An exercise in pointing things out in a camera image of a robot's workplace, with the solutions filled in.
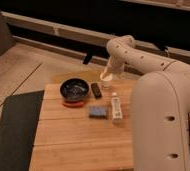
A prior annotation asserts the white bottle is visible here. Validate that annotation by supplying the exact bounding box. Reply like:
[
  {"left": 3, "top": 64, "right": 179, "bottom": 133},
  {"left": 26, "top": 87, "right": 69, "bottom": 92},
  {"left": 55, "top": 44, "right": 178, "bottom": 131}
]
[{"left": 111, "top": 92, "right": 123, "bottom": 121}]

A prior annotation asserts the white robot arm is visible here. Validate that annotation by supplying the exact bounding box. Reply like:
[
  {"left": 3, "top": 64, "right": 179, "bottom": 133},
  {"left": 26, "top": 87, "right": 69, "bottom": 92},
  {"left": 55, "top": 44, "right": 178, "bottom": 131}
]
[{"left": 103, "top": 35, "right": 190, "bottom": 171}]

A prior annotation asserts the white paper cup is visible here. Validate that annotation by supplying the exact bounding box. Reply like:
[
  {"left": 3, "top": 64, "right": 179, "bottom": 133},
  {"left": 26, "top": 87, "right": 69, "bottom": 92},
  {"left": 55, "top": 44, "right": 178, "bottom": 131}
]
[{"left": 101, "top": 81, "right": 111, "bottom": 90}]

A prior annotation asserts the small black rectangular block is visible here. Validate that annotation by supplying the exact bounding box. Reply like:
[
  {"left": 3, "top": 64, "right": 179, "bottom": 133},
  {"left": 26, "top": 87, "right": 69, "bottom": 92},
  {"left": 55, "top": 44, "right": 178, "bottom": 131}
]
[{"left": 91, "top": 83, "right": 102, "bottom": 98}]

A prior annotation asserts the blue sponge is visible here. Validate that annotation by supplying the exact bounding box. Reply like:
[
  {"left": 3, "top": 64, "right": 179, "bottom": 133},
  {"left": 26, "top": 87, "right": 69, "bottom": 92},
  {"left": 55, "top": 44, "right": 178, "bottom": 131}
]
[{"left": 89, "top": 106, "right": 107, "bottom": 118}]

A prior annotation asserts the black bowl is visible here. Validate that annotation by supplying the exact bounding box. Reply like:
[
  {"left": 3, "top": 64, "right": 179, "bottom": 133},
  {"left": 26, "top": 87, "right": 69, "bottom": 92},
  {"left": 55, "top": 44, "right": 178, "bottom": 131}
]
[{"left": 60, "top": 78, "right": 89, "bottom": 102}]

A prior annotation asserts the red flat object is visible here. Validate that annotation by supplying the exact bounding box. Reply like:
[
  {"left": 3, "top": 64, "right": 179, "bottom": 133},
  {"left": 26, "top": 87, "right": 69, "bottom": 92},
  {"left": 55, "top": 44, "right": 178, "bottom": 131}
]
[{"left": 62, "top": 101, "right": 84, "bottom": 108}]

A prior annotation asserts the dark grey floor mat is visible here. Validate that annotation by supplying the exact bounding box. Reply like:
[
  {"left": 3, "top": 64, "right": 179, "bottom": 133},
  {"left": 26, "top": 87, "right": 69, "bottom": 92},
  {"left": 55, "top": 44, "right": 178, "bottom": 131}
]
[{"left": 0, "top": 90, "right": 44, "bottom": 171}]

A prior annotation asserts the wooden beam rail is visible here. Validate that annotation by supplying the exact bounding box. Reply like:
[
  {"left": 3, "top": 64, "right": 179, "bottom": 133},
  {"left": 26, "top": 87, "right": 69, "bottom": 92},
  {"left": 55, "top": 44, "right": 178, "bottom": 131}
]
[{"left": 2, "top": 11, "right": 190, "bottom": 64}]

